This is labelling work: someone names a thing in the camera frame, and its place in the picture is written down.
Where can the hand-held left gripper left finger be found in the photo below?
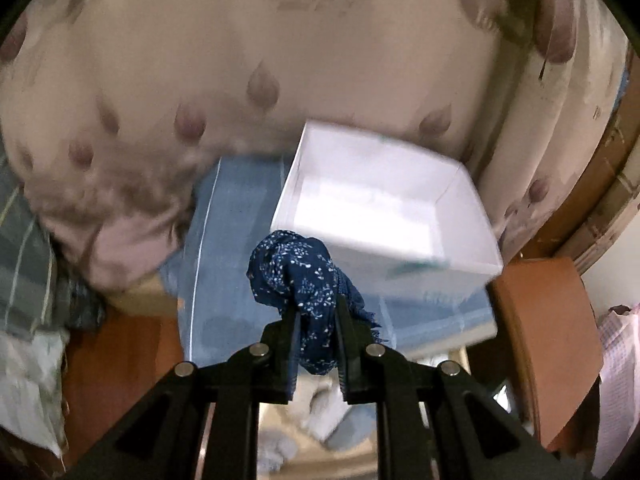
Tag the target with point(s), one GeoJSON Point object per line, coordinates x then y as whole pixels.
{"type": "Point", "coordinates": [289, 360]}

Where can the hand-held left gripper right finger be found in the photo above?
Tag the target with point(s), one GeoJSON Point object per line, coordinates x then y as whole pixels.
{"type": "Point", "coordinates": [344, 360]}

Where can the light wooden drawer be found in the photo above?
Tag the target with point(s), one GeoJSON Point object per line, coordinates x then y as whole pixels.
{"type": "Point", "coordinates": [272, 425]}

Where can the light blue underwear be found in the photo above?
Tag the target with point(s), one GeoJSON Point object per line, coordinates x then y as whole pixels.
{"type": "Point", "coordinates": [350, 430]}

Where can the navy floral sock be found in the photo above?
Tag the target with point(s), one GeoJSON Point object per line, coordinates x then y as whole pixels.
{"type": "Point", "coordinates": [300, 270]}

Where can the white cardboard box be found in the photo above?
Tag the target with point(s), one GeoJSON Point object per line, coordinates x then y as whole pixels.
{"type": "Point", "coordinates": [375, 185]}

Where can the blue plaid cloth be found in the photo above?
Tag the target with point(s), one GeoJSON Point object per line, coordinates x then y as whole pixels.
{"type": "Point", "coordinates": [225, 270]}

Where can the orange wooden furniture panel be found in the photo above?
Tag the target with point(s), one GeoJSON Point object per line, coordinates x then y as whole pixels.
{"type": "Point", "coordinates": [545, 340]}

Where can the black plastic bag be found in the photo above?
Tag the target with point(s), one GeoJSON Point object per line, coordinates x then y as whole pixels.
{"type": "Point", "coordinates": [82, 305]}

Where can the white plastic bag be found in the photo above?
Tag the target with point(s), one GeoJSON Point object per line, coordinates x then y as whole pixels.
{"type": "Point", "coordinates": [30, 385]}

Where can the pink checked cloth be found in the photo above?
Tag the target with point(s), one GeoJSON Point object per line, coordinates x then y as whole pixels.
{"type": "Point", "coordinates": [620, 360]}

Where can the green plaid cloth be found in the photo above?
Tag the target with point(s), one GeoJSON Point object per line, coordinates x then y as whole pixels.
{"type": "Point", "coordinates": [25, 270]}

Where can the beige leaf-print bedsheet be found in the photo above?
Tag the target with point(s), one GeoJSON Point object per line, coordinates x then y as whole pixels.
{"type": "Point", "coordinates": [200, 50]}

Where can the light wooden bed frame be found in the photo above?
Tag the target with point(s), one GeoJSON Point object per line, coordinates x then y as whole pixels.
{"type": "Point", "coordinates": [142, 300]}

